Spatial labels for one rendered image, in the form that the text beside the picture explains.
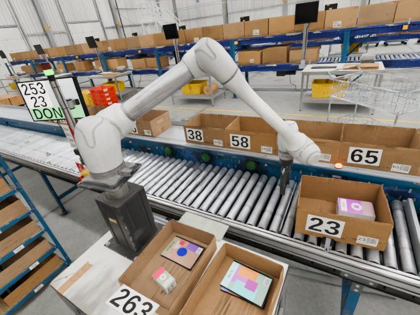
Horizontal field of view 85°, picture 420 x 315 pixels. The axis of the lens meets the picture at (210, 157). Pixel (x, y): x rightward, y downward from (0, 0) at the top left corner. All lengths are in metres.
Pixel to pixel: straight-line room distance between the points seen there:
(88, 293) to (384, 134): 1.92
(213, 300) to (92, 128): 0.86
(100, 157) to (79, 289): 0.65
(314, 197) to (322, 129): 0.56
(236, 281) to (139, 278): 0.46
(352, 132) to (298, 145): 0.83
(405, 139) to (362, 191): 0.55
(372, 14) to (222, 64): 5.12
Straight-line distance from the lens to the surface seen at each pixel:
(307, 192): 1.52
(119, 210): 1.16
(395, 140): 1.91
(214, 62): 0.98
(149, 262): 1.29
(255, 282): 1.12
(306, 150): 1.09
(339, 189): 1.50
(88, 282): 1.37
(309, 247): 1.30
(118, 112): 1.19
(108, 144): 1.04
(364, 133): 1.88
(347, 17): 5.94
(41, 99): 2.16
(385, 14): 5.96
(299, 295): 2.02
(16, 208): 2.14
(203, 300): 1.12
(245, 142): 1.72
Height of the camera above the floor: 1.74
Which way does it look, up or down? 30 degrees down
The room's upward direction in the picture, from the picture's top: 8 degrees counter-clockwise
